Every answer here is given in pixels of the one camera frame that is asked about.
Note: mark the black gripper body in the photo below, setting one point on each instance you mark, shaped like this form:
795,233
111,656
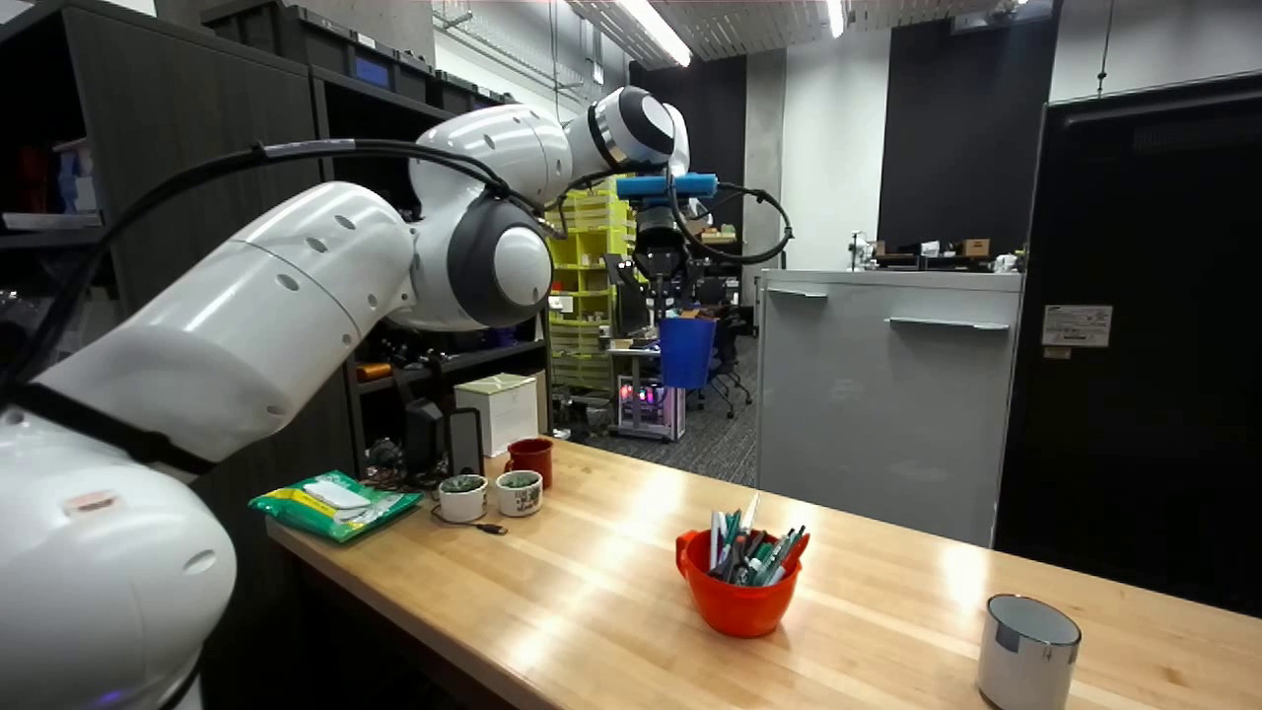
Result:
659,249

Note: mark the blue plastic cup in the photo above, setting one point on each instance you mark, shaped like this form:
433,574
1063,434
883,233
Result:
690,358

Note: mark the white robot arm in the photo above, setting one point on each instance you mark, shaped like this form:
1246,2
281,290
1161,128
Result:
261,316

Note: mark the grey metal cup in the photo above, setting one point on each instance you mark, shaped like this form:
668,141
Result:
1029,656

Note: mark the yellow storage bin stack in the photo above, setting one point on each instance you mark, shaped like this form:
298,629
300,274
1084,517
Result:
592,249

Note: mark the black office chair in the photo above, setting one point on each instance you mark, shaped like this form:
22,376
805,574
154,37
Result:
733,380

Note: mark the background desk with equipment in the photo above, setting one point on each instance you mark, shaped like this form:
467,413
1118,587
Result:
654,413

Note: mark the long ceiling light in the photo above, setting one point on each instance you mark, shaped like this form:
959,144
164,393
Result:
654,29

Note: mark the white box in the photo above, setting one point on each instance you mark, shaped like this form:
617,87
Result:
498,413

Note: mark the red mug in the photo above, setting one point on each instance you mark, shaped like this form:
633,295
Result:
529,458

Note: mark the grey metal cabinet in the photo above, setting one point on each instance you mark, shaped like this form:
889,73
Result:
870,418

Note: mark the small white bowl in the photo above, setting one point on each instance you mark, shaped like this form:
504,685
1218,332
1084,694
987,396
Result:
458,499
517,493

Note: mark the short ceiling light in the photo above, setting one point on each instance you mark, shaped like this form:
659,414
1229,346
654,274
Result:
834,19

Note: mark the small black box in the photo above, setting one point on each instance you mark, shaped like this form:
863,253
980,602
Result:
424,438

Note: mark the bundle of coloured markers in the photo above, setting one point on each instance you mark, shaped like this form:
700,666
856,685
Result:
751,552

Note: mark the red bowl with markers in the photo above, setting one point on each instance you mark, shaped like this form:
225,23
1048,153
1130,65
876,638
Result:
734,608

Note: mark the green wipes packet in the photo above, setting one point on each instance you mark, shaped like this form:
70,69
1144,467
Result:
328,505

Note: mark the white paper label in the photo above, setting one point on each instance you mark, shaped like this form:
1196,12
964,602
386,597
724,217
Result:
1080,325

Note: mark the black shelf unit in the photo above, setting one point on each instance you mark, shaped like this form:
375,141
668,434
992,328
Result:
173,91

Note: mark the tall black cabinet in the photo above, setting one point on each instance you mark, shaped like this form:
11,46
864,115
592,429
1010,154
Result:
1156,458

